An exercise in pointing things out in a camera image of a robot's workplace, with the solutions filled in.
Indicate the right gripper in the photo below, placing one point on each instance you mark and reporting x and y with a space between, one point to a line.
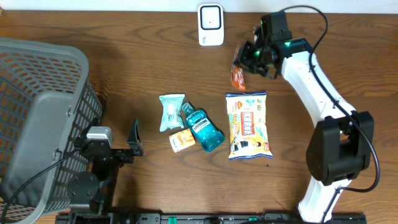
244 53

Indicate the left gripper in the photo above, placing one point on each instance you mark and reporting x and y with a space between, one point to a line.
135 141

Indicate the red brown snack wrapper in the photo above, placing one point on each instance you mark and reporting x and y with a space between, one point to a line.
237 79

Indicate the yellow snack bag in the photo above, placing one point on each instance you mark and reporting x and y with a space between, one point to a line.
247 125

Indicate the mint green wipes pack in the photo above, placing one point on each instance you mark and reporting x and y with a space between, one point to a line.
171 115

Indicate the small orange packet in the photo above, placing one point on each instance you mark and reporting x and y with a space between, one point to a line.
181 140

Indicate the teal Listerine mouthwash bottle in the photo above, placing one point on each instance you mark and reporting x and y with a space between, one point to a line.
202 128

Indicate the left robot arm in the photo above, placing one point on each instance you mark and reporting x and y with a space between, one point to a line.
91 192

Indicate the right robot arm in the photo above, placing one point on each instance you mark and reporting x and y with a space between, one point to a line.
340 155

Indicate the white barcode scanner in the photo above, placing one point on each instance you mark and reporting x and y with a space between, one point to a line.
210 24

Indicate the grey plastic basket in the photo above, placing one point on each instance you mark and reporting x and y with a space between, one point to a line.
46 101

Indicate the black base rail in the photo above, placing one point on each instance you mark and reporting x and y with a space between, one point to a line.
155 218

